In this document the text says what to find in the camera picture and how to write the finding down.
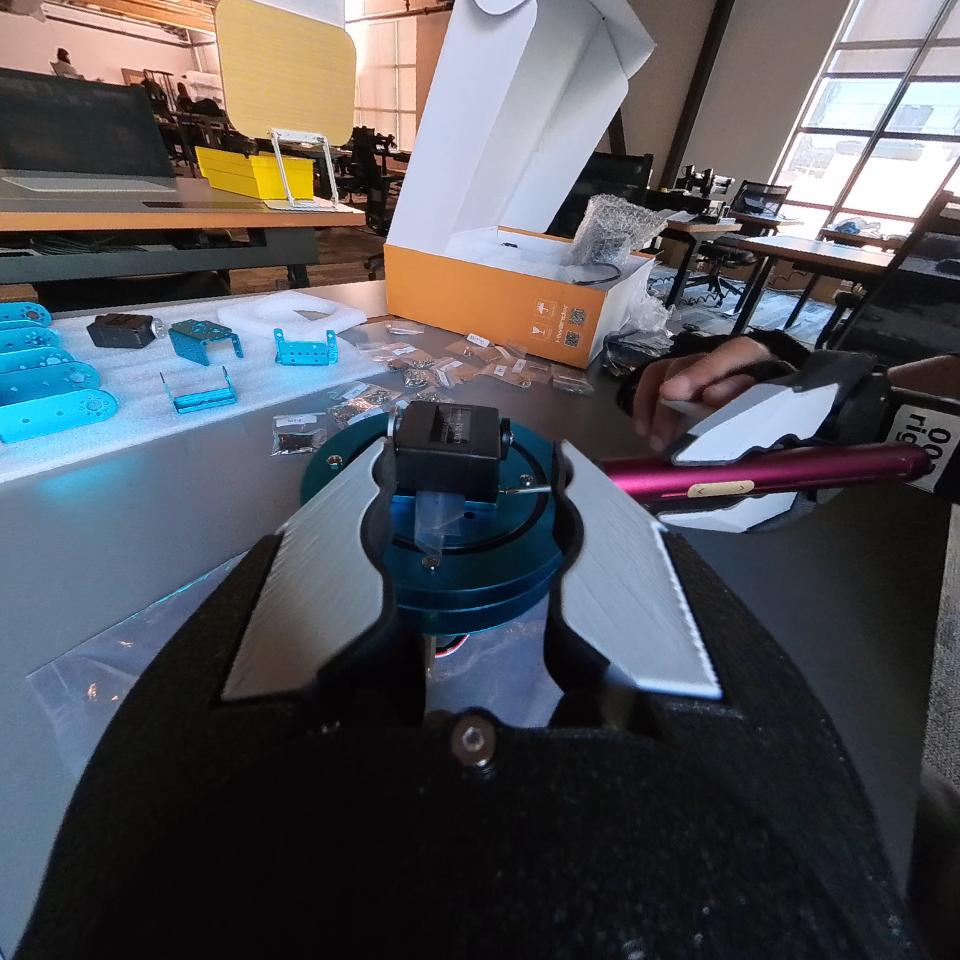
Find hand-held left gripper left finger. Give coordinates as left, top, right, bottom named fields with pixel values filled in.
left=219, top=442, right=430, bottom=726

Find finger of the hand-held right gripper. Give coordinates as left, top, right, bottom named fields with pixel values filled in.
left=651, top=490, right=824, bottom=535
left=666, top=381, right=858, bottom=468

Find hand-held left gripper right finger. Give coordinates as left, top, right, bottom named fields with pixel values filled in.
left=543, top=440, right=725, bottom=726

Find magenta electric screwdriver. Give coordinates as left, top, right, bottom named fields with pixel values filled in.
left=506, top=442, right=933, bottom=505

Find blue round metal base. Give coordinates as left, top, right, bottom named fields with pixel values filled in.
left=300, top=422, right=562, bottom=640

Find black servo motor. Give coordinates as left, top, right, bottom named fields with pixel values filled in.
left=85, top=312, right=165, bottom=349
left=388, top=400, right=505, bottom=505

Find person's right forearm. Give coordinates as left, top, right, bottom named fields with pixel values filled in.
left=888, top=357, right=960, bottom=393

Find grey desk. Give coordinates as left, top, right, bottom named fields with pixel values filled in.
left=0, top=279, right=954, bottom=960

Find wooden office desk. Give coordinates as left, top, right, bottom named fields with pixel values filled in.
left=737, top=233, right=933, bottom=335

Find person's right hand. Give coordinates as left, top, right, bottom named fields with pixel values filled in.
left=633, top=341, right=775, bottom=453

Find black mesh chair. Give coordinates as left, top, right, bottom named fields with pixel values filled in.
left=823, top=190, right=960, bottom=363

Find clear plastic film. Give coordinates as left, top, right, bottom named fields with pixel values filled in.
left=411, top=490, right=471, bottom=558

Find crumpled clear plastic bag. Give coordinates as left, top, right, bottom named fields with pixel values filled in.
left=602, top=285, right=678, bottom=378

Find large clear plastic bag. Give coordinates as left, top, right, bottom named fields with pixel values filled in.
left=26, top=555, right=571, bottom=751

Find white foam sheet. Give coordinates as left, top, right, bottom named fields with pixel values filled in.
left=0, top=291, right=393, bottom=486

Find pile of small screw bags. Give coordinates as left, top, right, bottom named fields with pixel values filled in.
left=271, top=318, right=598, bottom=457

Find bubble wrapped item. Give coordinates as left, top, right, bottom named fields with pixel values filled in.
left=573, top=192, right=669, bottom=268

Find large window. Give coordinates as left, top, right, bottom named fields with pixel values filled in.
left=776, top=0, right=960, bottom=220

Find white foam block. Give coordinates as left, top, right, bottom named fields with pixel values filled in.
left=216, top=290, right=362, bottom=336

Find orange and white cardboard box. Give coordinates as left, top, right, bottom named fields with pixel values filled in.
left=384, top=0, right=659, bottom=371

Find white panel stand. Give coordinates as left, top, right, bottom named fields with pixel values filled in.
left=262, top=128, right=341, bottom=213

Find yellow storage bins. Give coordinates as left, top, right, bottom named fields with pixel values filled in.
left=194, top=145, right=315, bottom=201

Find yellow panel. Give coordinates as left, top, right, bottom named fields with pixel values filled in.
left=215, top=0, right=358, bottom=148

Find black screen laptop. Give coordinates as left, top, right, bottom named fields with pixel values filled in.
left=0, top=67, right=180, bottom=201

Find light blue metal bracket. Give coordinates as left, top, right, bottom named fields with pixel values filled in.
left=159, top=366, right=240, bottom=416
left=273, top=327, right=339, bottom=371

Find dark blue metal bracket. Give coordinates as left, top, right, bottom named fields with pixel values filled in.
left=168, top=318, right=246, bottom=367

